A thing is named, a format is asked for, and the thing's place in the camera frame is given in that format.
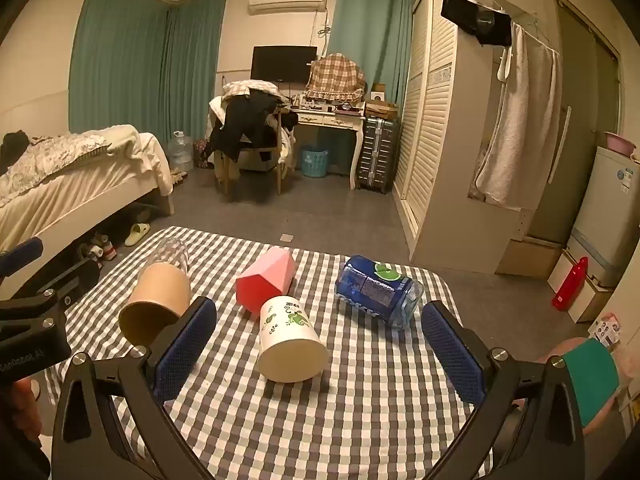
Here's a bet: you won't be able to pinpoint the floral bag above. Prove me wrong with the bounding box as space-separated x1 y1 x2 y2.
192 139 214 170

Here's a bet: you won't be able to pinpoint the red bottle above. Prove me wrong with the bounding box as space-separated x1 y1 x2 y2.
552 256 589 311

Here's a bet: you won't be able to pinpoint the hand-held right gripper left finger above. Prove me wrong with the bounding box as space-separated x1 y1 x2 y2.
51 296 217 480

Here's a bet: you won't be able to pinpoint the small white fridge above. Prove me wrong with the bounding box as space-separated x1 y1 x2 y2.
567 146 640 289

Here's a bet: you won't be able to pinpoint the wooden chair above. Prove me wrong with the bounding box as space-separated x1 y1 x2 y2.
215 80 292 197

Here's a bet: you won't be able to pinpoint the brown paper cup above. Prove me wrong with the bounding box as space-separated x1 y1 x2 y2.
118 262 193 348

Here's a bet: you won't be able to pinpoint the pale slipper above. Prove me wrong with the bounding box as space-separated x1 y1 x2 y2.
124 222 151 247

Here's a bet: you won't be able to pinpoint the pink white packet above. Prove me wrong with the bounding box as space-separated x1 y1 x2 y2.
590 312 624 349

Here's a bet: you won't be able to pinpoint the pink stool green cushion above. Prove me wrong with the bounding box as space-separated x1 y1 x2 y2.
535 336 624 434

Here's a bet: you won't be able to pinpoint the cream blanket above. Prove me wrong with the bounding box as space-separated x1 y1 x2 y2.
75 125 174 197

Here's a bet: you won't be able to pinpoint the floral quilt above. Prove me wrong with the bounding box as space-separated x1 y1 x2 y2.
0 135 113 207

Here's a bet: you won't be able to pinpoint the brown cardboard box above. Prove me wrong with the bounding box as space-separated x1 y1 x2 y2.
365 101 401 120

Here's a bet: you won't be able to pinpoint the teal curtain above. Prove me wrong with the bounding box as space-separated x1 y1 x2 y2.
67 0 172 137
327 0 419 112
162 0 229 147

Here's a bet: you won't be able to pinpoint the plaid cloth cover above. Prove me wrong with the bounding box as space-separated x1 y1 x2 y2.
305 52 368 104

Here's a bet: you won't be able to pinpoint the pink basin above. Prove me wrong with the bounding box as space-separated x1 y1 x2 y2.
604 131 637 157

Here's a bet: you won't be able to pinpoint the black cloth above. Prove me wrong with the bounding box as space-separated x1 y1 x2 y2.
0 130 31 172

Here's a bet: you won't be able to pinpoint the grey door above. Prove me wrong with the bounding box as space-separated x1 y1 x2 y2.
527 0 624 247

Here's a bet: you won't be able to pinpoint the white air conditioner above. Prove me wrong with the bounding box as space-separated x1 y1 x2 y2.
247 0 329 16

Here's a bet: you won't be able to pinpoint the pair of sneakers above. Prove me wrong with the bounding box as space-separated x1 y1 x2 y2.
77 235 118 262

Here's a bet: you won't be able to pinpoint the grey white checkered tablecloth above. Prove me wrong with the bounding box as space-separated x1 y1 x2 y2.
47 226 493 480

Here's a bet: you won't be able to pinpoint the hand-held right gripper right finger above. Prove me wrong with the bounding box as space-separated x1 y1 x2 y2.
421 301 587 480

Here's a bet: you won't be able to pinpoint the white cup green print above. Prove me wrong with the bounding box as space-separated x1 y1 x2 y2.
257 295 329 384

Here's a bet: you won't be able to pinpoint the white louvred wardrobe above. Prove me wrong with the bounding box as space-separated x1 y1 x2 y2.
392 0 562 272

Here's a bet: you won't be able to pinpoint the person's left hand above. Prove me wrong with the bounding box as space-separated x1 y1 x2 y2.
9 377 44 445

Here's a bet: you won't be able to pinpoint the dark ribbed suitcase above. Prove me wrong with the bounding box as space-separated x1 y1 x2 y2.
356 115 401 195

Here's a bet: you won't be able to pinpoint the blue laundry basket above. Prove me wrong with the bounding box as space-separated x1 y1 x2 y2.
301 146 330 179

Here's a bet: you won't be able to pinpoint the clear water jug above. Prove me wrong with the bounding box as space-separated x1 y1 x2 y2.
167 131 195 174

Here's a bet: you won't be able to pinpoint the clear glass cup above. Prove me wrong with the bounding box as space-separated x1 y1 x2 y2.
147 237 190 277

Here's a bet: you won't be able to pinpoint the white towel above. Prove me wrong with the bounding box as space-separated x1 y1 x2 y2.
475 22 564 209

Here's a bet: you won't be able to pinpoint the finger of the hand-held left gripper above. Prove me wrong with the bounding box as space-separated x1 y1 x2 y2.
0 237 45 286
42 259 101 311

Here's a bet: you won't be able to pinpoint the blue transparent cup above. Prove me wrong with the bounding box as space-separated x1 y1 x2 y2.
335 255 425 331

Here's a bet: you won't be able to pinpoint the white desk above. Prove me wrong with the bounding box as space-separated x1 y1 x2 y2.
287 104 367 192

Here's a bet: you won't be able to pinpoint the black monitor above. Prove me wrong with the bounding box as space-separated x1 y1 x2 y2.
251 46 318 84

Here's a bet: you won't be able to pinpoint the black clothes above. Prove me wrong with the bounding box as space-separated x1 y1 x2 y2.
205 91 284 162

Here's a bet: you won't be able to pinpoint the bed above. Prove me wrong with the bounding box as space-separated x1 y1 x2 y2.
0 127 176 283

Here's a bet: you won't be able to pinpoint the pink red faceted cup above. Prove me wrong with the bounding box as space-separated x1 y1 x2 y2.
236 247 296 317

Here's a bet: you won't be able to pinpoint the white storage box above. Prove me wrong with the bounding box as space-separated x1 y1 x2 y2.
547 250 614 324

